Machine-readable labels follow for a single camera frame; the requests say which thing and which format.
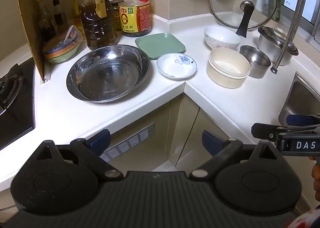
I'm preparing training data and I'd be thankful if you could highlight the red and white clothing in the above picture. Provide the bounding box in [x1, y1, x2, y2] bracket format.
[294, 207, 320, 228]

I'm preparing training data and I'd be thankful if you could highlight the metal vent grille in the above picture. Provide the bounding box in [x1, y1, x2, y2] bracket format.
[100, 122, 155, 162]

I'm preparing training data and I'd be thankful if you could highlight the dark bottle with yellow cap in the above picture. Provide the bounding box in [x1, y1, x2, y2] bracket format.
[35, 0, 57, 43]

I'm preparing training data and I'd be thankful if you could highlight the beige base cabinet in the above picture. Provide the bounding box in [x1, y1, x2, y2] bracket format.
[99, 91, 253, 172]

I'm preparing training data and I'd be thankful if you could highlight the brown cardboard board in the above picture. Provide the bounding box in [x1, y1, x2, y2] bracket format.
[14, 0, 52, 81]

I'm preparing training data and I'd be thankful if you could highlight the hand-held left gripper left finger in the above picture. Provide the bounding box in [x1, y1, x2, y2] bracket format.
[37, 129, 124, 180]

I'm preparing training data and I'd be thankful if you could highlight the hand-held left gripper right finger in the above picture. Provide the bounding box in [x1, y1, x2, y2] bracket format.
[190, 130, 278, 180]

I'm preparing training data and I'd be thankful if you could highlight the window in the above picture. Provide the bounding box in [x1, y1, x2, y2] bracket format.
[281, 0, 320, 41]

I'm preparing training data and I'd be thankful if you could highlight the large steel basin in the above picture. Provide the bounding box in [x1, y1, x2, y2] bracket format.
[66, 45, 152, 103]

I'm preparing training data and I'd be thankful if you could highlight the person's right hand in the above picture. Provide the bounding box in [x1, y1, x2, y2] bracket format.
[309, 155, 320, 193]

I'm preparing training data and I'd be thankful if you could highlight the cream ridged bowl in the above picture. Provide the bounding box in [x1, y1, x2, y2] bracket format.
[206, 47, 251, 89]

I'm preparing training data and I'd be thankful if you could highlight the yellow cooking oil bottle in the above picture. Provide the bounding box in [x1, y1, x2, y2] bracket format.
[72, 0, 87, 31]

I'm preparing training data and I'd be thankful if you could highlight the metal faucet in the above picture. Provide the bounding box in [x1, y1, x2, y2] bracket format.
[270, 0, 313, 74]

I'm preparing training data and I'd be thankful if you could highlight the glass lid with black handle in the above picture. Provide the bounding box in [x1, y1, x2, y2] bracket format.
[209, 0, 278, 38]

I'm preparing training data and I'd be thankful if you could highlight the steel sink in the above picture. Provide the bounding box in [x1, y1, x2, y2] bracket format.
[278, 71, 320, 128]

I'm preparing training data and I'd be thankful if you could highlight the white floral bowl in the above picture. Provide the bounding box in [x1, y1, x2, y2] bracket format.
[204, 26, 241, 51]

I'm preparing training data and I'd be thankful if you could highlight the plastic wrapped striped bowl stack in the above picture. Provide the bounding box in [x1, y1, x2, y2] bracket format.
[42, 25, 83, 64]

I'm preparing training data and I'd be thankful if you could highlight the red handled soy sauce bottle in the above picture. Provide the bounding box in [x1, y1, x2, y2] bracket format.
[117, 0, 153, 37]

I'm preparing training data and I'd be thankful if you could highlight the white plastic spoon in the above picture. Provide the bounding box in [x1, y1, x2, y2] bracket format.
[64, 26, 76, 41]

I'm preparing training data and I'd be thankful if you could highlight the black gas stove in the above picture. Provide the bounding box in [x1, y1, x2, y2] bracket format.
[0, 60, 35, 151]

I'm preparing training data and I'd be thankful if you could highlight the white floral small plate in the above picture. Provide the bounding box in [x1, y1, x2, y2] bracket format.
[156, 52, 197, 80]

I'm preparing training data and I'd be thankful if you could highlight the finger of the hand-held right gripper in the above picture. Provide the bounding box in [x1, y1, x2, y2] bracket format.
[286, 114, 320, 127]
[251, 122, 295, 141]

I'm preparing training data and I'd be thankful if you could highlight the small steel bowl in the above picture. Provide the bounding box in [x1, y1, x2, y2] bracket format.
[239, 45, 272, 79]

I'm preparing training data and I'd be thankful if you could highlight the small dark sauce jar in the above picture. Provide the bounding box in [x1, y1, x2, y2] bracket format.
[110, 0, 123, 32]

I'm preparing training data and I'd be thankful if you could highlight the steel pot lid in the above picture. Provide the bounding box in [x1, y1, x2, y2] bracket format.
[258, 26, 299, 56]

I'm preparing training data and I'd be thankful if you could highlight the green square plate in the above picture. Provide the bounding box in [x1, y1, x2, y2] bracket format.
[134, 33, 186, 60]

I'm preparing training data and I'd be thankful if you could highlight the large dark oil bottle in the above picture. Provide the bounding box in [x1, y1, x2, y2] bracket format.
[75, 0, 119, 51]

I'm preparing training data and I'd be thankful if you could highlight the steel pot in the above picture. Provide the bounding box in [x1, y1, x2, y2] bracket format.
[258, 34, 292, 66]

